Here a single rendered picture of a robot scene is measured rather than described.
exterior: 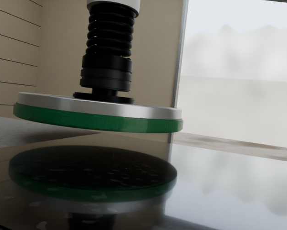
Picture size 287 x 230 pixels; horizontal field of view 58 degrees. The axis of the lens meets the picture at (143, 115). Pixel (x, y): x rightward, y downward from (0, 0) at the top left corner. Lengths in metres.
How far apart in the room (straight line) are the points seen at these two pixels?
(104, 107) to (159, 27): 5.39
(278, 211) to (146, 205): 0.08
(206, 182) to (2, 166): 0.16
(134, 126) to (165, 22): 5.38
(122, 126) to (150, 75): 5.23
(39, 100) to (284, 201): 0.23
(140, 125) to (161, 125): 0.03
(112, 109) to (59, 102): 0.05
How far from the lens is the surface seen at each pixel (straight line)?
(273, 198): 0.22
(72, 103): 0.26
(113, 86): 0.33
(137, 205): 0.16
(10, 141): 0.33
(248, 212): 0.18
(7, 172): 0.21
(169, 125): 0.29
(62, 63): 6.70
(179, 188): 0.20
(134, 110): 0.26
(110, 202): 0.16
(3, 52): 6.57
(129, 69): 0.35
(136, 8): 0.36
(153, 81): 5.44
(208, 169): 0.27
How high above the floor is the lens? 0.91
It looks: 3 degrees down
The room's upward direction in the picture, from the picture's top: 6 degrees clockwise
